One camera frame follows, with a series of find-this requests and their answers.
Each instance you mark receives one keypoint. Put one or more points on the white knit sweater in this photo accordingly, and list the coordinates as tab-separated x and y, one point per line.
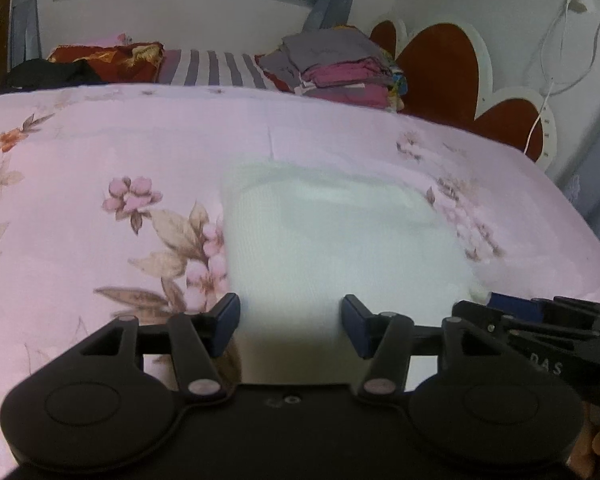
340	250

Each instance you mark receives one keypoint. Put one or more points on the black cloth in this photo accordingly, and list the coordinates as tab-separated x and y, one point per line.
50	75

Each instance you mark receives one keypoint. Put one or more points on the pink floral bedsheet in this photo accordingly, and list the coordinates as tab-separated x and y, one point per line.
105	135

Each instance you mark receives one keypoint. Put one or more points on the pile of folded clothes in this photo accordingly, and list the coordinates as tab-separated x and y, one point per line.
335	67

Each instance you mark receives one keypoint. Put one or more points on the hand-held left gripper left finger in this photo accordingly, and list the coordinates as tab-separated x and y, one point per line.
225	322

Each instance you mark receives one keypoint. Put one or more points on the grey white striped pillow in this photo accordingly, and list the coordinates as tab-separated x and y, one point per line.
215	67

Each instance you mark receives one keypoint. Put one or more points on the brown heart-shaped headboard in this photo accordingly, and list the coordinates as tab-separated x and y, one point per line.
445	75

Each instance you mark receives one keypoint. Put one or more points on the grey embroidered curtain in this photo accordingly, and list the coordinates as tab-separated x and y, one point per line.
597	180

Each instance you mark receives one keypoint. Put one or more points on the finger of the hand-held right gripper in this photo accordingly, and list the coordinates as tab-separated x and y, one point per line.
480	316
515	307

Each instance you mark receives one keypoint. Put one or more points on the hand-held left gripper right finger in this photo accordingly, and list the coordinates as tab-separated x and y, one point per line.
354	325

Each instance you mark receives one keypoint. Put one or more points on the red floral pillow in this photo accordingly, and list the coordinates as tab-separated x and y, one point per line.
110	60

